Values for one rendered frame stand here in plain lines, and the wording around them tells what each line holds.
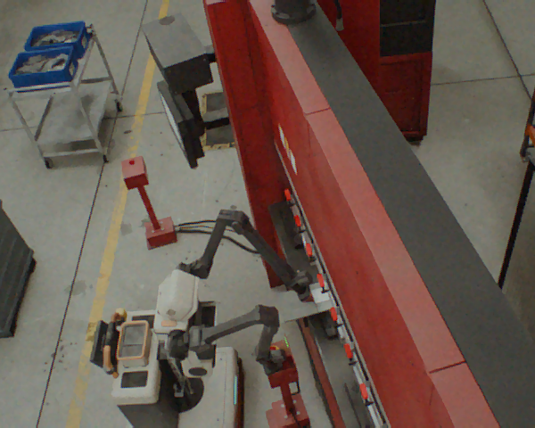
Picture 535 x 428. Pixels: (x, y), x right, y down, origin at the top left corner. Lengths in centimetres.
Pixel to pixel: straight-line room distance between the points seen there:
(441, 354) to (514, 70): 507
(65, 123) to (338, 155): 426
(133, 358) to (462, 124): 366
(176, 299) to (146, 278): 194
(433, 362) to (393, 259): 33
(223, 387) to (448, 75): 385
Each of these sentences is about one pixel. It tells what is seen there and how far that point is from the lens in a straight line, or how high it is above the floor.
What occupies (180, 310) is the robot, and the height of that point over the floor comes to 132.
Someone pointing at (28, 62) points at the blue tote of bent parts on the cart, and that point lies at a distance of 582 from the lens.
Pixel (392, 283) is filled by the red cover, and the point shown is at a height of 230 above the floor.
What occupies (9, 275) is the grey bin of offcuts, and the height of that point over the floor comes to 30.
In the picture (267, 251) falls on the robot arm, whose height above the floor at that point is 138.
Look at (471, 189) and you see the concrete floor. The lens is 516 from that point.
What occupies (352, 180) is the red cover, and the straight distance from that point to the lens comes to 195.
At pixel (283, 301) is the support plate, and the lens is 325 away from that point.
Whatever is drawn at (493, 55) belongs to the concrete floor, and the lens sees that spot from 663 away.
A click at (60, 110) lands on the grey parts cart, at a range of 622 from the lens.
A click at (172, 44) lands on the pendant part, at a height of 195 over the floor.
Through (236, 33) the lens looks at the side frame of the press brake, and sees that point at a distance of 308.
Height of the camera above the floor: 369
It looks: 48 degrees down
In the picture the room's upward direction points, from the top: 11 degrees counter-clockwise
